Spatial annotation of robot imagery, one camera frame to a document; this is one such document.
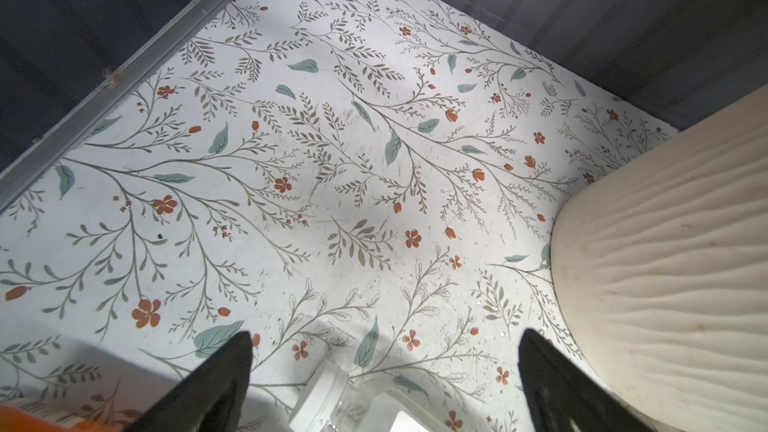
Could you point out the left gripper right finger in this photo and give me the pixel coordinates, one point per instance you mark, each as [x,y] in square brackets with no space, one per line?
[560,397]

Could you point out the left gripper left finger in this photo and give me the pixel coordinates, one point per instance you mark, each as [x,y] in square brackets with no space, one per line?
[210,398]

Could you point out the green white label bottle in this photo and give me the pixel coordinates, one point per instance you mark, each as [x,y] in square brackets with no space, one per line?
[331,401]

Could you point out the orange juice bottle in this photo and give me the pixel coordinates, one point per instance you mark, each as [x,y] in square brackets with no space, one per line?
[27,415]

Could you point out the cream ribbed waste bin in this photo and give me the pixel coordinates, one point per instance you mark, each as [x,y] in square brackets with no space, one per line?
[660,272]

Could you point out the floral table mat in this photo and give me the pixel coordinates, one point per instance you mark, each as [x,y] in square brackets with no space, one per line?
[373,182]

